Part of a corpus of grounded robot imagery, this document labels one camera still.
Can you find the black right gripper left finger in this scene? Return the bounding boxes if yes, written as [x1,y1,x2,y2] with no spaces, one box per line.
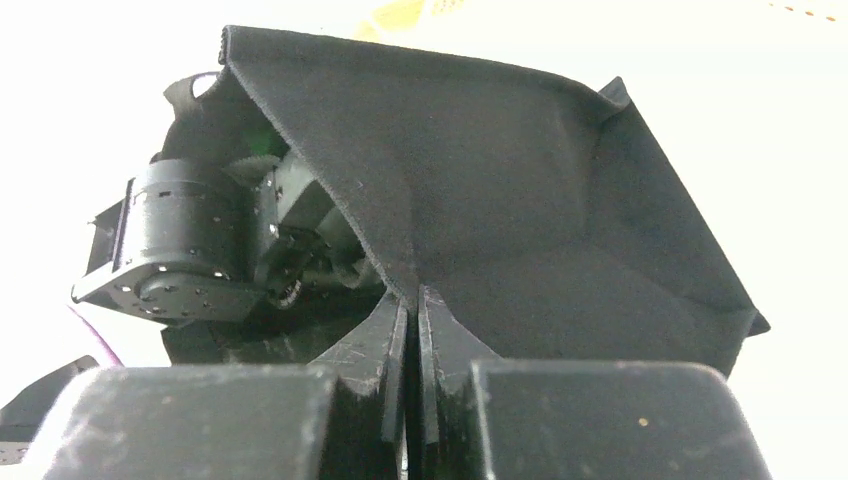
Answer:
[24,294,408,479]

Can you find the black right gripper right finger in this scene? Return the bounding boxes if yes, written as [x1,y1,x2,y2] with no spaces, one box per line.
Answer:
[417,286,771,479]

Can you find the black cloth bag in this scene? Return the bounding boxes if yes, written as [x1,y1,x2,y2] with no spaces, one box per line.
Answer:
[159,25,769,373]

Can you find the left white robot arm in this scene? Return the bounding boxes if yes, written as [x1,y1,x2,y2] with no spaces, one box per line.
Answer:
[71,152,381,326]

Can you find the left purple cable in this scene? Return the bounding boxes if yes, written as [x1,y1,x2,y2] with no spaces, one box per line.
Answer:
[66,304,125,369]

